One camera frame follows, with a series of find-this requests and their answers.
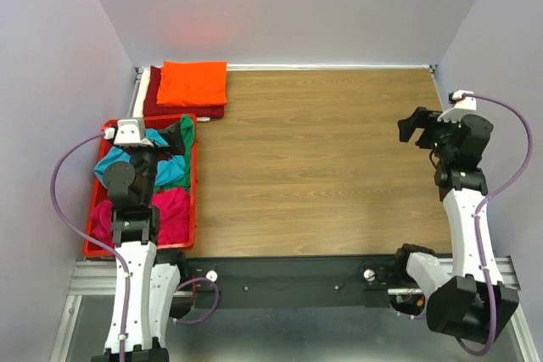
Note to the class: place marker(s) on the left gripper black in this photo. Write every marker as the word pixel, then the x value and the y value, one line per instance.
pixel 173 136

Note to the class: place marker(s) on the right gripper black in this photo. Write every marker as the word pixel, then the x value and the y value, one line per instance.
pixel 422 118

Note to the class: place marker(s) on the teal t shirt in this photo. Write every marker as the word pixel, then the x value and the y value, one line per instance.
pixel 168 171

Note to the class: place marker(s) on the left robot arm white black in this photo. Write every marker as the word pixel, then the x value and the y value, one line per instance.
pixel 146 278

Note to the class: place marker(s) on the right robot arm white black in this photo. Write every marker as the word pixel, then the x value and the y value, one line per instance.
pixel 472 302

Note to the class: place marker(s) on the green t shirt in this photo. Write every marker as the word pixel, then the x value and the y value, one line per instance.
pixel 189 138

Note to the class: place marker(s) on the folded dark red t shirt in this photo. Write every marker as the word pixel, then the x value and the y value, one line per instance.
pixel 151 108

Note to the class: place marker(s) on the folded white t shirt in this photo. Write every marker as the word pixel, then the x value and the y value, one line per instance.
pixel 142 87

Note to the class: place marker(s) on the folded orange t shirt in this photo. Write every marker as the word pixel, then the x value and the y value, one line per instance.
pixel 194 84

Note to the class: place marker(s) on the magenta t shirt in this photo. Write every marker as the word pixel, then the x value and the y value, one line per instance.
pixel 174 206

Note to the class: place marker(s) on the red plastic bin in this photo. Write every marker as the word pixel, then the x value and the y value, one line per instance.
pixel 99 193

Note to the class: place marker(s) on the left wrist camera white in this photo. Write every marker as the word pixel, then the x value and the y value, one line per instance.
pixel 127 133

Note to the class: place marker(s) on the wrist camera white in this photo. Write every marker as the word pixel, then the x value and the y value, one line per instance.
pixel 127 133
pixel 462 103

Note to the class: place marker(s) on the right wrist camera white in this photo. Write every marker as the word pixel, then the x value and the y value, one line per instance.
pixel 462 103

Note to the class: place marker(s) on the aluminium frame rail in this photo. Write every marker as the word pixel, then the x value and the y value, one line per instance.
pixel 97 278

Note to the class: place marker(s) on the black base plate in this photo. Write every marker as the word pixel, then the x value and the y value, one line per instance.
pixel 369 281

